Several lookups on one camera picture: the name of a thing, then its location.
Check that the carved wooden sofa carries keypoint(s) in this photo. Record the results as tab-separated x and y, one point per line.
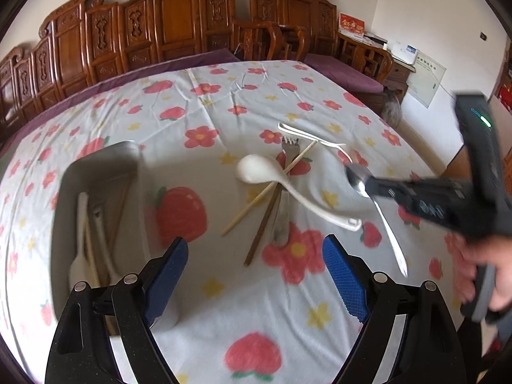
120	36

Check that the rectangular metal tray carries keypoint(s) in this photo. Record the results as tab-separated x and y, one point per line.
104	176

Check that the white desk phone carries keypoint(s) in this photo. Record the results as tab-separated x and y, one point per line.
404	52

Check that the wooden side table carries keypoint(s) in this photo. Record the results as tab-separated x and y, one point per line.
400	76

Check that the metal fork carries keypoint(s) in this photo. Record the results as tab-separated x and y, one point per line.
284	212

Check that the metal spoon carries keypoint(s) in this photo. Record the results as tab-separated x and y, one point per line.
356	178

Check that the white bag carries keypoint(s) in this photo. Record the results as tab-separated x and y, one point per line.
392	108

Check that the white plastic fork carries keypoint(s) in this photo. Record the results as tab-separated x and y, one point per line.
316	140

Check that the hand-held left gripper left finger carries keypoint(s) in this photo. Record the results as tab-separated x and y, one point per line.
168	280

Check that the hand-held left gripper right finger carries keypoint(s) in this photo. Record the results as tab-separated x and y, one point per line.
344	280

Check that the floral strawberry tablecloth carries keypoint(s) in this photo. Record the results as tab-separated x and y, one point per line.
224	312

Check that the white wall board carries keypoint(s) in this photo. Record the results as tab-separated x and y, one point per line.
426	80

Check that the red desk calendar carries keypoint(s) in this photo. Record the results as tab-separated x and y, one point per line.
351	26

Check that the carved wooden armchair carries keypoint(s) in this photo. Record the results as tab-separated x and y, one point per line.
304	12

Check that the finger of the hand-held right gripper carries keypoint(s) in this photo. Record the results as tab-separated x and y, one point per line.
392	192

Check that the white soup spoon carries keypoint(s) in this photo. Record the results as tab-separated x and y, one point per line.
256	167

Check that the tissue box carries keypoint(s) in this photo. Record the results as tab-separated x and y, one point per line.
375	40

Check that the dark wooden chopstick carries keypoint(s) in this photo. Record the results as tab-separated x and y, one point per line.
262	228

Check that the light bamboo chopstick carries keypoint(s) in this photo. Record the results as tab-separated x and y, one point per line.
260	198

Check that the purple armchair cushion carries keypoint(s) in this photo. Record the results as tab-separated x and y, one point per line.
344	74

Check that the person's right hand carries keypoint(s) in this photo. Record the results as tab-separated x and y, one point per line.
468	264

